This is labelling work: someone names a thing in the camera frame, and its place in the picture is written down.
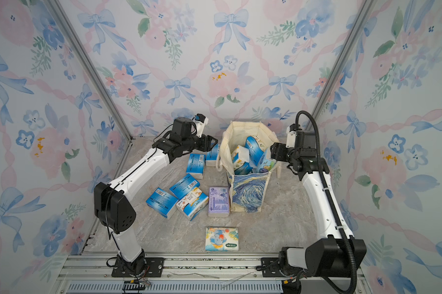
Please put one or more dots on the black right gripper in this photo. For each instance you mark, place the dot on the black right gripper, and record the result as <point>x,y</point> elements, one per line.
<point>278,151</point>

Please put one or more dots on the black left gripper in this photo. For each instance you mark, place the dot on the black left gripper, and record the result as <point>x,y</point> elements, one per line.
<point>207,143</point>

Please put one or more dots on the white tissue pack cartoon blue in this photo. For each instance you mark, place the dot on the white tissue pack cartoon blue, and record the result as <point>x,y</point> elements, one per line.
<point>266,163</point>

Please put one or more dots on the cream canvas bag starry print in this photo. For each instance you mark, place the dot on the cream canvas bag starry print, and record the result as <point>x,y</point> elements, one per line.
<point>246,192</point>

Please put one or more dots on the colourful cartoon tissue pack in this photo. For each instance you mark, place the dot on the colourful cartoon tissue pack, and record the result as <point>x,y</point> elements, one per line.
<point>222,239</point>

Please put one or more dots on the white blue tissue pack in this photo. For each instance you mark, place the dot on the white blue tissue pack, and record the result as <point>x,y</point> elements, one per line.
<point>240,156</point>

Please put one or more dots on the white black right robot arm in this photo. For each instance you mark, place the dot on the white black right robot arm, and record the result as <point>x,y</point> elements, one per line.
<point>336,247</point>

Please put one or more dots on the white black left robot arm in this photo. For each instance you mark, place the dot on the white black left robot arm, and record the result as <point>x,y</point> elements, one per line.
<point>112,201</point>

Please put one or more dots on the blue tissue pack barcode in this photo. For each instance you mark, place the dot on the blue tissue pack barcode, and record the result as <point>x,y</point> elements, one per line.
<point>196,166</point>

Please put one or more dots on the purple tissue pack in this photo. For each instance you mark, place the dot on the purple tissue pack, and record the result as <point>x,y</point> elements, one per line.
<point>219,202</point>

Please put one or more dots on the floral orange blue tissue pack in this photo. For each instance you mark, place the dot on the floral orange blue tissue pack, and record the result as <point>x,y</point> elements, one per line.
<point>191,204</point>

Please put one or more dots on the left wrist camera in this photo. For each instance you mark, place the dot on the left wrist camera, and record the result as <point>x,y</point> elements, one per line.
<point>200,122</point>

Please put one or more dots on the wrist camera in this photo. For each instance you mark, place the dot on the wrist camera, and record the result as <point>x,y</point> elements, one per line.
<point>291,136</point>
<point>200,122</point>

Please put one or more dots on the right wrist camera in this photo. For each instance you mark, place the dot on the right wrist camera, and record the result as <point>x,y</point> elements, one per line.
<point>291,136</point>

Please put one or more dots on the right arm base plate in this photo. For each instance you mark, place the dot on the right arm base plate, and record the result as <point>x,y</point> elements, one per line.
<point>270,268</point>

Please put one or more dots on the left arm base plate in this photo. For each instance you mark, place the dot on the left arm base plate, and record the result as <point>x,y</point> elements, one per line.
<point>146,267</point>

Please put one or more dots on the grey slotted cable duct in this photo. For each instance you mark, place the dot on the grey slotted cable duct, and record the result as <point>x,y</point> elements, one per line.
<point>175,287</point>

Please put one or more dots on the right aluminium corner post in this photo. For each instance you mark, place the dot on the right aluminium corner post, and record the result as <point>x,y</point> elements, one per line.
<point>342,58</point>

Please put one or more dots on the aluminium corner post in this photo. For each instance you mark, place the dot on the aluminium corner post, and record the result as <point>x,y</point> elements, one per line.
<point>342,58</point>
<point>69,32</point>

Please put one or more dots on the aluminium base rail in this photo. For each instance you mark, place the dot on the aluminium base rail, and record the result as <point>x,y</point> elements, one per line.
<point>217,266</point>

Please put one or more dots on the left aluminium corner post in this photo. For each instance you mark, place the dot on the left aluminium corner post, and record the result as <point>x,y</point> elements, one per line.
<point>69,32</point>

